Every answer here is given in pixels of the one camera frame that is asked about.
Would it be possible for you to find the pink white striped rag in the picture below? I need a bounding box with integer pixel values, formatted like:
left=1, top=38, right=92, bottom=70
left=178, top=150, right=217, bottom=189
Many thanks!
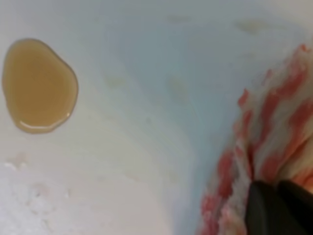
left=197, top=44, right=313, bottom=235

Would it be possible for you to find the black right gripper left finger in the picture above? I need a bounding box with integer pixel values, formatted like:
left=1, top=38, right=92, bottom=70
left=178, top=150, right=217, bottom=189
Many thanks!
left=245, top=182, right=301, bottom=235

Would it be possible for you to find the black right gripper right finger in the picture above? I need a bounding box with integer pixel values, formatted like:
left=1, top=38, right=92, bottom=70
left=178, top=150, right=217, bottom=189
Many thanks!
left=278, top=181, right=313, bottom=235

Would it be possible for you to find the brown coffee puddle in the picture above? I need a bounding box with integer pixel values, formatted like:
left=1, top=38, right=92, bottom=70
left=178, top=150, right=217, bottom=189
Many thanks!
left=2, top=38, right=79, bottom=134

